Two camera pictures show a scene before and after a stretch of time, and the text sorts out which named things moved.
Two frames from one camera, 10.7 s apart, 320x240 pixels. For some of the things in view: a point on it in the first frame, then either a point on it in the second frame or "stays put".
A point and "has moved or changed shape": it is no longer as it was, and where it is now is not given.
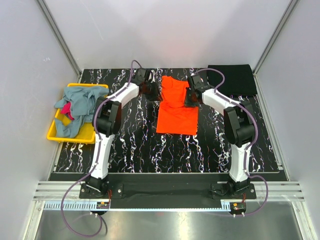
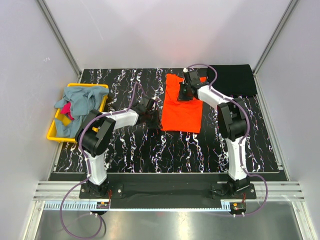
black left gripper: [155, 96] -> [156, 124]
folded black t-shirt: [239, 79] stays put
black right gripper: [187, 103] -> [181, 98]
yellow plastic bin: [86, 133] stays put
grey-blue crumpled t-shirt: [82, 100] stays put
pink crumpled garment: [66, 109] stays put
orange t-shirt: [173, 117] has moved or changed shape
